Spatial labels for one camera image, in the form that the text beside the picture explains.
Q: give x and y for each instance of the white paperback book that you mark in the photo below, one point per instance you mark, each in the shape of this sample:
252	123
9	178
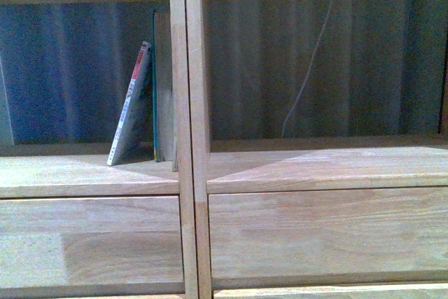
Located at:
130	129

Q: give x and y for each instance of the teal upright book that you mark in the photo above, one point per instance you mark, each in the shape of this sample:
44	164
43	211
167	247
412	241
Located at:
164	131

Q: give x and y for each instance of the wooden bookshelf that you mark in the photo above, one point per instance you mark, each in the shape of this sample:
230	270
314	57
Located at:
270	221

